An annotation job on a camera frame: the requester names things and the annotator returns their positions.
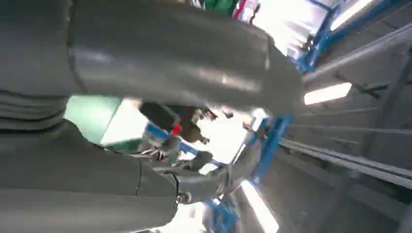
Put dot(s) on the grey metal rail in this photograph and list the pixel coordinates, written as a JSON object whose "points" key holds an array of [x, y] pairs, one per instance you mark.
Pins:
{"points": [[347, 160]]}

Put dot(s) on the long ceiling light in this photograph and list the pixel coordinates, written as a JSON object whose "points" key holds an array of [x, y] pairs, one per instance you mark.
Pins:
{"points": [[259, 207], [326, 93], [351, 14]]}

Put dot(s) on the green panel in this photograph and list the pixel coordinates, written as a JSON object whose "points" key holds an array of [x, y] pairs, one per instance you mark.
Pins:
{"points": [[91, 117]]}

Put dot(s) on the blue metal frame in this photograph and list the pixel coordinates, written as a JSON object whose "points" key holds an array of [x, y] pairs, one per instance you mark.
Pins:
{"points": [[314, 54]]}

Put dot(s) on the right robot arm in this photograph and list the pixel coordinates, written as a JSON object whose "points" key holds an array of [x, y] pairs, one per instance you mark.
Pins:
{"points": [[30, 64]]}

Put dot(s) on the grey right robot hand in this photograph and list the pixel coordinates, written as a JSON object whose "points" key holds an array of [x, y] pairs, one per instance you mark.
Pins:
{"points": [[167, 51]]}

